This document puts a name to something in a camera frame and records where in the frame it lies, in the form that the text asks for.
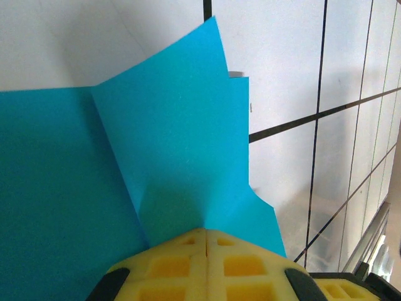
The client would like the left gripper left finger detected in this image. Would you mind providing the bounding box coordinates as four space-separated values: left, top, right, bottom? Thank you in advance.
86 228 208 301

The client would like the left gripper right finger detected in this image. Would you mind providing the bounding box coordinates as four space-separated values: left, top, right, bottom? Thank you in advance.
206 228 326 301

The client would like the long aluminium base rail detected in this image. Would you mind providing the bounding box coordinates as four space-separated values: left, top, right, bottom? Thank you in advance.
340 200 401 283

